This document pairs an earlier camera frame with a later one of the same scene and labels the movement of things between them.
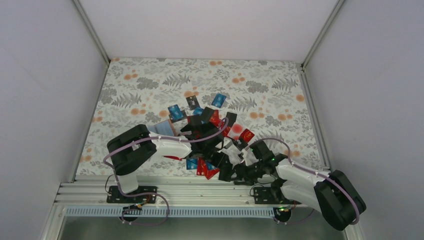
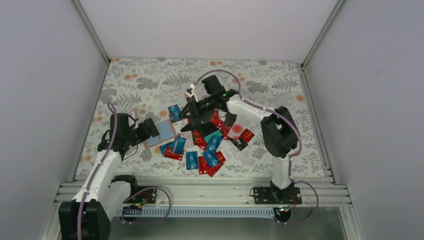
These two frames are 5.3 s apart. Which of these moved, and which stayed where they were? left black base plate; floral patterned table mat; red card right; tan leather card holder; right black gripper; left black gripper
Moved: left black gripper; right black gripper
Stayed: left black base plate; tan leather card holder; red card right; floral patterned table mat
